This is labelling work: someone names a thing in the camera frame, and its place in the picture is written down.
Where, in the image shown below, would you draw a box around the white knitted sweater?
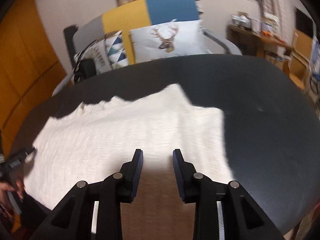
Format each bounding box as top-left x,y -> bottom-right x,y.
24,84 -> 234,239

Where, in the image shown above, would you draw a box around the person left hand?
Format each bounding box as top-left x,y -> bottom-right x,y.
0,180 -> 24,203

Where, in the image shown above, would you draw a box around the black handbag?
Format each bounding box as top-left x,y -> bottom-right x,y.
74,59 -> 97,83

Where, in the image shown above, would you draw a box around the geometric triangle pattern cushion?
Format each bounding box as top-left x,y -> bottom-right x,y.
74,30 -> 129,75

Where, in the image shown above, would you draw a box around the deer print white cushion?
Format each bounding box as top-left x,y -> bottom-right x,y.
130,20 -> 209,63

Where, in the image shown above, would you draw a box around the wooden side table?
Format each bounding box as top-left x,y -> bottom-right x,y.
228,24 -> 293,58

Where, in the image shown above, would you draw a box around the grey yellow blue sofa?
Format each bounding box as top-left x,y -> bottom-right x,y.
53,0 -> 242,94

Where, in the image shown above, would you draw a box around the folded wooden chair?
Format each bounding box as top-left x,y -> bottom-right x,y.
288,29 -> 312,91

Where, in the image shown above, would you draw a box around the blue wheeled cart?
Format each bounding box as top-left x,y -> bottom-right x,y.
309,73 -> 320,98

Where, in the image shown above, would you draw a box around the black television screen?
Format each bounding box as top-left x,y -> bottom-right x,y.
295,8 -> 313,38

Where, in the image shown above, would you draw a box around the right patterned curtain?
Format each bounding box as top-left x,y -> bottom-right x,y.
259,0 -> 290,30

